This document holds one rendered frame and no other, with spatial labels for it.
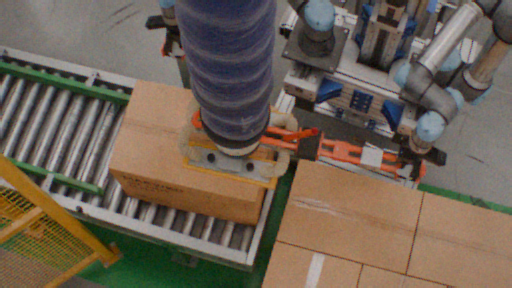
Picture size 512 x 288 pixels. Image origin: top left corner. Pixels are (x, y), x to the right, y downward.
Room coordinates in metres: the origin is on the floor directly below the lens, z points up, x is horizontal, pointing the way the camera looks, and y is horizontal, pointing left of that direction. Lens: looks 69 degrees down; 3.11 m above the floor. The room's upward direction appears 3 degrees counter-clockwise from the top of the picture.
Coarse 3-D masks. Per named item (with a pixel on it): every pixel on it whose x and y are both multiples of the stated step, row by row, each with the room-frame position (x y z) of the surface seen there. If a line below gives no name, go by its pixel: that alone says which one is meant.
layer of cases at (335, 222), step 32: (320, 192) 0.76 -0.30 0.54; (352, 192) 0.75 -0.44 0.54; (384, 192) 0.74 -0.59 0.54; (416, 192) 0.73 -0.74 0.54; (288, 224) 0.62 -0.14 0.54; (320, 224) 0.61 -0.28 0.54; (352, 224) 0.60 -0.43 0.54; (384, 224) 0.59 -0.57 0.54; (416, 224) 0.58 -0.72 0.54; (448, 224) 0.57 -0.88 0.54; (480, 224) 0.55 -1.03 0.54; (288, 256) 0.48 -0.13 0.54; (320, 256) 0.47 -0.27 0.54; (352, 256) 0.46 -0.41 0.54; (384, 256) 0.45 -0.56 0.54; (416, 256) 0.43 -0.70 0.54; (448, 256) 0.42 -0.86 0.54; (480, 256) 0.41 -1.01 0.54
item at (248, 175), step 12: (192, 144) 0.79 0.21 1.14; (204, 156) 0.74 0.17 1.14; (216, 156) 0.73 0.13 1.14; (252, 156) 0.73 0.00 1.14; (192, 168) 0.70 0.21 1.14; (204, 168) 0.69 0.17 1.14; (216, 168) 0.69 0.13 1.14; (252, 168) 0.67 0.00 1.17; (240, 180) 0.64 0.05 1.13; (252, 180) 0.64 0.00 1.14; (264, 180) 0.64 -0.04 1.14; (276, 180) 0.64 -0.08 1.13
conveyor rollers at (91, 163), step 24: (0, 96) 1.34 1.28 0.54; (48, 96) 1.32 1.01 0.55; (0, 120) 1.21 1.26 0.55; (24, 120) 1.20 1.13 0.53; (72, 120) 1.18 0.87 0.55; (24, 144) 1.07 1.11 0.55; (48, 144) 1.07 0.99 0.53; (96, 144) 1.05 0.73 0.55; (48, 168) 0.94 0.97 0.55; (72, 168) 0.93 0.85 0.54; (120, 192) 0.81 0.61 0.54; (144, 216) 0.69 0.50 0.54; (168, 216) 0.68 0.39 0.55; (192, 216) 0.68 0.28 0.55
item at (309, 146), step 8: (304, 128) 0.77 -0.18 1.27; (312, 136) 0.74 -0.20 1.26; (320, 136) 0.74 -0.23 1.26; (296, 144) 0.71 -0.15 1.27; (304, 144) 0.72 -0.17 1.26; (312, 144) 0.71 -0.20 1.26; (320, 144) 0.71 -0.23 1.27; (296, 152) 0.69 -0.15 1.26; (304, 152) 0.69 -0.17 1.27; (312, 152) 0.69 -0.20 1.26; (312, 160) 0.67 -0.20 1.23
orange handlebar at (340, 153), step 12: (192, 120) 0.83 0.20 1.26; (276, 132) 0.77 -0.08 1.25; (288, 132) 0.76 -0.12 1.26; (276, 144) 0.73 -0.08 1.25; (288, 144) 0.72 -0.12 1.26; (324, 144) 0.72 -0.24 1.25; (336, 144) 0.71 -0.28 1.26; (348, 144) 0.71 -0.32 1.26; (324, 156) 0.68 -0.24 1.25; (336, 156) 0.67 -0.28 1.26; (348, 156) 0.67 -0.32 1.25; (384, 156) 0.66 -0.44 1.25; (384, 168) 0.62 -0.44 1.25; (396, 168) 0.62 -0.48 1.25
